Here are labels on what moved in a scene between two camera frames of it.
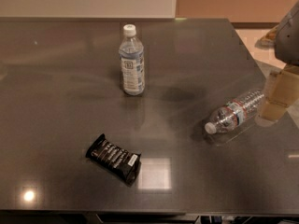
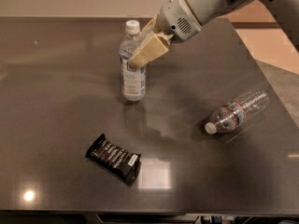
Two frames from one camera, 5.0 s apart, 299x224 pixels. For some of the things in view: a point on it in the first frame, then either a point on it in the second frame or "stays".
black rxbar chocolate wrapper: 116,159 stays
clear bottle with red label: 234,112 stays
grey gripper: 288,42 → 176,19
